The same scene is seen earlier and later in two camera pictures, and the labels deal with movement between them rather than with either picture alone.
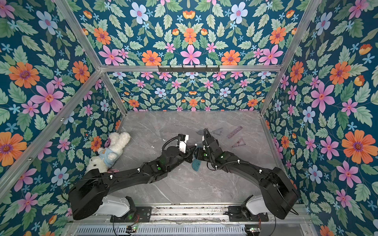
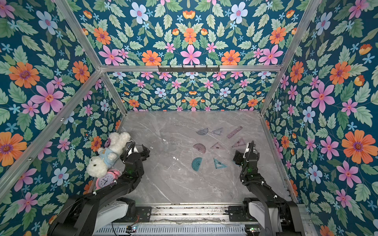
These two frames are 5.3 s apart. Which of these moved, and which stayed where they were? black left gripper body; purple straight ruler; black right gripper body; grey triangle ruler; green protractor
Moved: black left gripper body; black right gripper body
Stayed: grey triangle ruler; green protractor; purple straight ruler
